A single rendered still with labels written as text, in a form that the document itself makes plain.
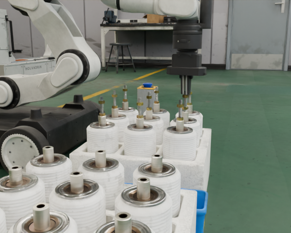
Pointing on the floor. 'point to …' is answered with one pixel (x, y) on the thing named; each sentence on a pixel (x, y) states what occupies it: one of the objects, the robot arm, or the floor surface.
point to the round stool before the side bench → (122, 56)
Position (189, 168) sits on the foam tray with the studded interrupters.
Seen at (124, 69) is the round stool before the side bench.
